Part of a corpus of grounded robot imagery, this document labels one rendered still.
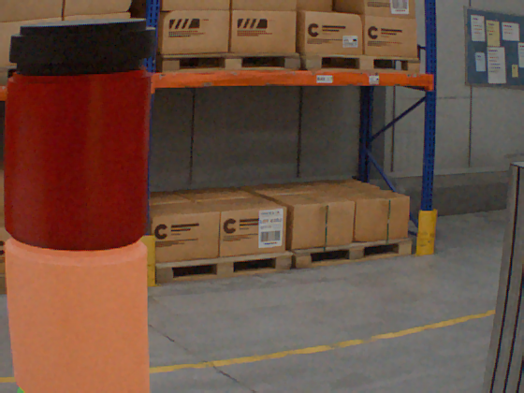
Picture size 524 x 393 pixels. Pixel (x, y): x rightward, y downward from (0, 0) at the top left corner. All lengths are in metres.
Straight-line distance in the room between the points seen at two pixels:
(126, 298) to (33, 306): 0.03
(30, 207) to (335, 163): 10.83
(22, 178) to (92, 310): 0.05
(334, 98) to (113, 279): 10.72
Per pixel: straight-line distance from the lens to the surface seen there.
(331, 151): 11.12
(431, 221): 10.13
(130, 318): 0.36
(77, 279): 0.34
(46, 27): 0.34
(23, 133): 0.34
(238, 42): 8.98
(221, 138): 10.49
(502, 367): 2.29
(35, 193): 0.34
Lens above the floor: 2.35
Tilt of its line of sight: 11 degrees down
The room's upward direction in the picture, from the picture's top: 2 degrees clockwise
